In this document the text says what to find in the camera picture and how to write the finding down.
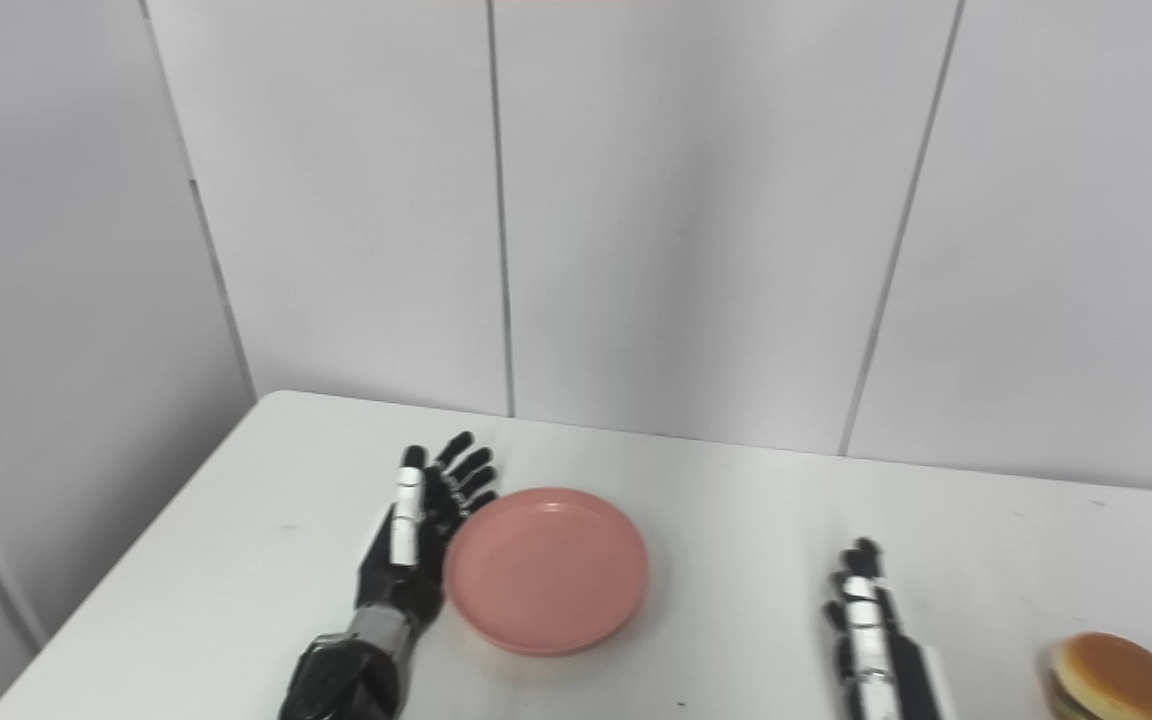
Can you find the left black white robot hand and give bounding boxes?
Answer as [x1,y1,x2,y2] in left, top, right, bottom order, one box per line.
[354,431,500,634]

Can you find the pink round plate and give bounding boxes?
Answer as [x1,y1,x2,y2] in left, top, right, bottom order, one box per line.
[442,487,650,657]

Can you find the toy hamburger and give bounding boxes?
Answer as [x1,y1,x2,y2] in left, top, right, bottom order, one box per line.
[1044,632,1152,720]

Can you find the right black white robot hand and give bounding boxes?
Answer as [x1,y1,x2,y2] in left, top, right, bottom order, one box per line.
[823,538,959,720]

